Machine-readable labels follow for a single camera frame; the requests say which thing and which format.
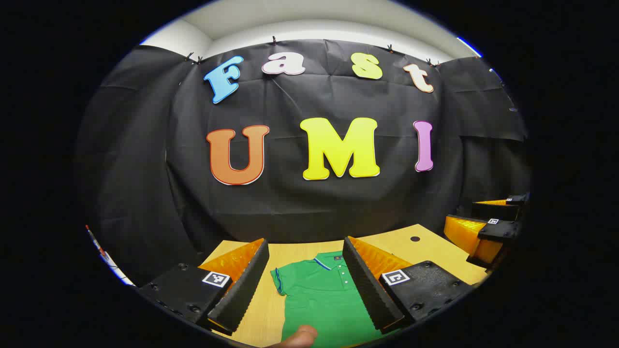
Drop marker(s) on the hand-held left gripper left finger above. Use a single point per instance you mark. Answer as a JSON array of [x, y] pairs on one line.
[[246, 285]]

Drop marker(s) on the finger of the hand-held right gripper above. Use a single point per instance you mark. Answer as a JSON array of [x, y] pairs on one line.
[[466, 237], [498, 211]]

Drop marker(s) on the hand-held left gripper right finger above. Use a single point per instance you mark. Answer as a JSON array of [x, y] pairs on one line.
[[367, 290]]

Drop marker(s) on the green T-shirt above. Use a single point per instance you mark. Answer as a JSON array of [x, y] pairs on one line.
[[319, 299]]

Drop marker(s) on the black backdrop cloth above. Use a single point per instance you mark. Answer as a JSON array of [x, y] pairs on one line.
[[290, 208]]

